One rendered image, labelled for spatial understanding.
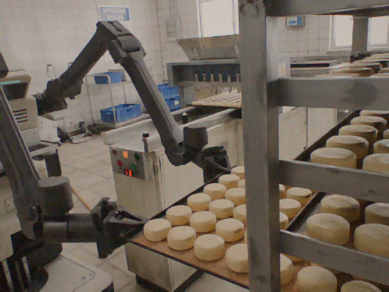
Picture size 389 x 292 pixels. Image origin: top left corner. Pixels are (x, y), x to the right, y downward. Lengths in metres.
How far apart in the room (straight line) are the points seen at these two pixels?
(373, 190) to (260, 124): 0.13
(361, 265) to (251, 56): 0.25
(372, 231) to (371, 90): 0.18
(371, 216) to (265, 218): 0.16
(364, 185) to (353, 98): 0.09
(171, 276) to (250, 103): 1.57
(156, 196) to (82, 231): 0.99
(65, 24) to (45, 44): 0.46
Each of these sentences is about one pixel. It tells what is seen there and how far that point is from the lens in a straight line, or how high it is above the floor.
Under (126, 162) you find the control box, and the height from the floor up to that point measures 0.77.
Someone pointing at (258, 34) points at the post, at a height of 1.29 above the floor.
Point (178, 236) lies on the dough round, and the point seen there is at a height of 0.98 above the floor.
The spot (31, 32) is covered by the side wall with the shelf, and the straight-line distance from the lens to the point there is 5.72.
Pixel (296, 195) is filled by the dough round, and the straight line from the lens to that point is 0.75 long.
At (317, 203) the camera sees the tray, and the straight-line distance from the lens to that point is 0.57.
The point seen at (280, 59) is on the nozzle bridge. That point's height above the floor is 1.16.
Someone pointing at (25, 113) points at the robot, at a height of 1.09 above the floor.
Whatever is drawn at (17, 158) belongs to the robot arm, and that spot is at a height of 1.09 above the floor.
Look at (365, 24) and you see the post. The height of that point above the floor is 1.30.
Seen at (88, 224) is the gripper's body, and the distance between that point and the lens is 0.70.
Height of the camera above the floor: 1.29
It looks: 16 degrees down
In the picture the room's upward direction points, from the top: 5 degrees counter-clockwise
